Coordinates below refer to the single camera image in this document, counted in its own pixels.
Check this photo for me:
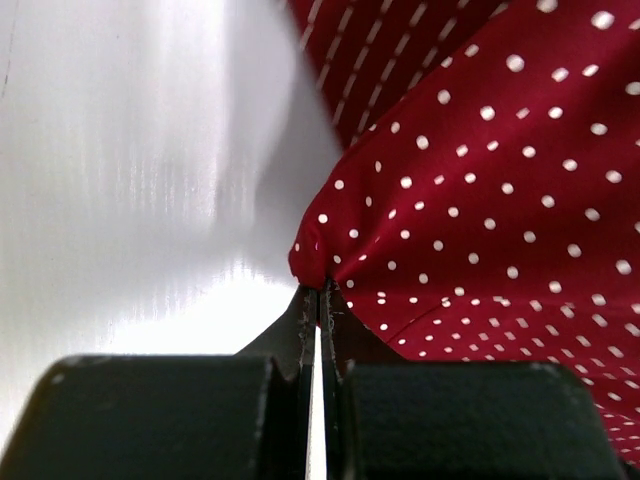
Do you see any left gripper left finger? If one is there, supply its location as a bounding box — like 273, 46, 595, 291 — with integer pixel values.
236, 286, 318, 479

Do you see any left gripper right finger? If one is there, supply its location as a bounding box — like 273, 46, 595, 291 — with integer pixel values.
319, 279, 405, 479

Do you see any red polka dot skirt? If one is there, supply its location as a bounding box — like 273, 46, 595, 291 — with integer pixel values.
289, 1, 639, 465

